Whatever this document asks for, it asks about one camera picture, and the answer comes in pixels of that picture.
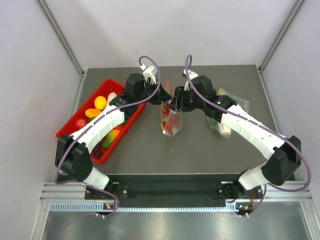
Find fake leek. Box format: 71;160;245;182
217;88;232;138

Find fake mango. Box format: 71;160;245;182
101;128;120;149

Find fake red apple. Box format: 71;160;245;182
75;118;87;130

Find grey cable duct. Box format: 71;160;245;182
50;202;252;213

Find fake cabbage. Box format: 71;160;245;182
165;125;182;137

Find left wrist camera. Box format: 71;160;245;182
140;64;158;85

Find purple cable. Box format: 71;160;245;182
184;54;312;217
53;55;161;219

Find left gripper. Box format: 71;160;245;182
135;79;172;105

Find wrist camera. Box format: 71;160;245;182
140;64;158;85
182;69;199;91

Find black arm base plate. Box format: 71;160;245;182
84;173;264;208

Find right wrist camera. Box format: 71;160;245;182
182;69;199;91

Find fake orange fruit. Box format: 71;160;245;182
84;108;102;119

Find fake green cucumber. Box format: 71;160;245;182
207;117;218;127

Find fake white radish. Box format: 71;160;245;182
106;92;117;105

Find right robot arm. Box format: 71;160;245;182
169;75;302;198

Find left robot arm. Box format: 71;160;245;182
54;72;171;199

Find red plastic bin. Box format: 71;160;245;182
56;78;146;164

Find clear bag with leek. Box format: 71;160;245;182
206;87;251;139

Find fake lemon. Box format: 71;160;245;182
94;95;107;111

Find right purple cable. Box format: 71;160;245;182
184;54;312;217

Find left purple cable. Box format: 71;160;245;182
53;55;161;219

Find clear zip bag red slider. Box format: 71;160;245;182
158;78;185;138

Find fake dark grapes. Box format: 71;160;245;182
90;142;104;159

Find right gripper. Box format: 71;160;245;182
168;86;205;113

